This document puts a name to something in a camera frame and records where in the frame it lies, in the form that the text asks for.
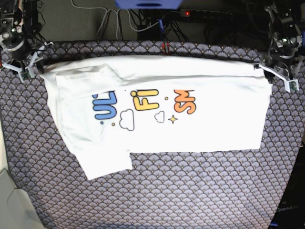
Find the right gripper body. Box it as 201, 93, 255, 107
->
2, 39, 54, 73

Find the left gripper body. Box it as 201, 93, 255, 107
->
254, 56, 305, 82

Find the white printed T-shirt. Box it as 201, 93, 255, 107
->
42, 55, 272, 180

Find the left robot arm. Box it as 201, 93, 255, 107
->
245, 0, 305, 89

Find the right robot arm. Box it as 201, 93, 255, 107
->
0, 0, 53, 80

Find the black power strip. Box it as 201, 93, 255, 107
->
180, 9, 233, 19

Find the blue box at top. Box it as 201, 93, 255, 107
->
115, 0, 182, 9

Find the red black table clamp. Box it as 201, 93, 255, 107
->
161, 42, 170, 55

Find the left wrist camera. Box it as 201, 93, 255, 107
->
284, 79, 299, 93

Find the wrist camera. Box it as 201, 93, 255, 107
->
19, 70, 35, 83
284, 79, 299, 93

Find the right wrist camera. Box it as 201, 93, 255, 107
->
19, 70, 35, 83

